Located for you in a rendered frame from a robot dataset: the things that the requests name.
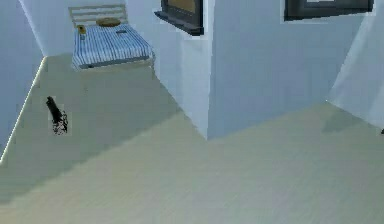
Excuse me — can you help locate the black object on floor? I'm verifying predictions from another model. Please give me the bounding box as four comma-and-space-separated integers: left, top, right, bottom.
45, 96, 69, 136

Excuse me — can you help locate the white bed with striped cover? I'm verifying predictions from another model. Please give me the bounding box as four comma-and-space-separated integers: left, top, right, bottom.
67, 3, 156, 72

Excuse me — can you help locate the black framed window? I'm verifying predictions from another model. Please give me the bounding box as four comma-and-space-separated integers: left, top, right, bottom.
153, 0, 205, 37

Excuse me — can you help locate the dark framed window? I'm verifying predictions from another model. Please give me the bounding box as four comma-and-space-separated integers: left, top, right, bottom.
284, 0, 375, 22

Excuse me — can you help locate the tan round pillow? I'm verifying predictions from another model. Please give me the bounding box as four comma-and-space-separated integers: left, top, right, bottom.
95, 17, 122, 28

